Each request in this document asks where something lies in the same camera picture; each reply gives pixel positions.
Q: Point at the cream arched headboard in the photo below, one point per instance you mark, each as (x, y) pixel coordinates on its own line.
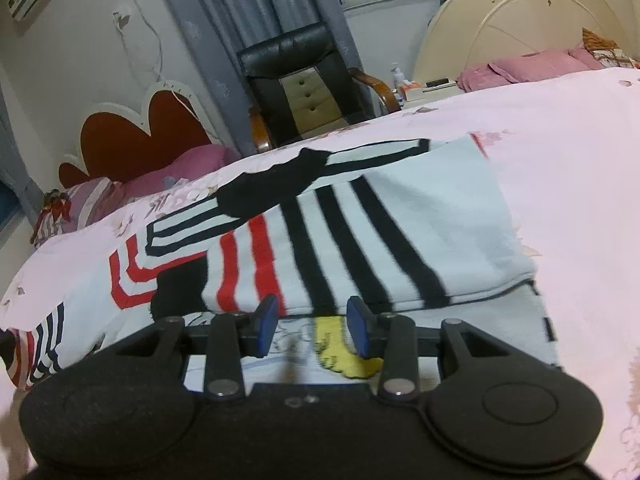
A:
(500, 20)

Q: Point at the orange tissue box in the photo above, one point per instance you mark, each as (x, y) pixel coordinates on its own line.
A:
(411, 92)

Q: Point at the red heart-shaped headboard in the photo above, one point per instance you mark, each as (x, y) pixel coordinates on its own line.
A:
(130, 135)

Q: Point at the red patterned cloth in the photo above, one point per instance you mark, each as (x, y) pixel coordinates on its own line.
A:
(56, 205)

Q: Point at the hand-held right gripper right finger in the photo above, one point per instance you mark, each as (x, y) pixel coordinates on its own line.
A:
(359, 327)

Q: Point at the white wall plug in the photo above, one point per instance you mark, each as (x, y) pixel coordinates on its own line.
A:
(121, 19)

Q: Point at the large multi-pane window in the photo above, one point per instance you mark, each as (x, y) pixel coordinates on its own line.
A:
(7, 207)

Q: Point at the orange patterned pillow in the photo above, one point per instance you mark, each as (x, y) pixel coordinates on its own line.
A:
(607, 47)

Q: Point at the flat black device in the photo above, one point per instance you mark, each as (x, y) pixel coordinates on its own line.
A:
(437, 82)

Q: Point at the grey-blue curtain beside large window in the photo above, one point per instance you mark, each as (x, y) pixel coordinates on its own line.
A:
(20, 150)

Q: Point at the white nightstand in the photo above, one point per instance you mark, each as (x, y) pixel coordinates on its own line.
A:
(442, 94)

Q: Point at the striped knit shirt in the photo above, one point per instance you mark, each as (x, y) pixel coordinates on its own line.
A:
(425, 220)

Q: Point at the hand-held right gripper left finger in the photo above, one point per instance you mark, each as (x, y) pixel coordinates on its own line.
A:
(266, 327)

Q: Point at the light pink pillow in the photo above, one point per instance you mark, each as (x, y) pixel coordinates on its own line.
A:
(525, 67)

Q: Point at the black leather armchair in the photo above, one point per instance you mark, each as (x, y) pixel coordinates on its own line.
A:
(285, 55)

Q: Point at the striped pink pillow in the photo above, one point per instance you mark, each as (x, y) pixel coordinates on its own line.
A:
(92, 205)

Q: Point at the pink floral bedsheet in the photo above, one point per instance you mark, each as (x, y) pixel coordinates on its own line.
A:
(575, 160)

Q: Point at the white pump bottle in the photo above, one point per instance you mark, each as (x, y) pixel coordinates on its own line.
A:
(398, 77)

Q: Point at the dark pink pillow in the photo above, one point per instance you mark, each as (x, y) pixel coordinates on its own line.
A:
(190, 167)

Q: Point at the wide grey-blue curtain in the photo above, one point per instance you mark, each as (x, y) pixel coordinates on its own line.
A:
(215, 5)

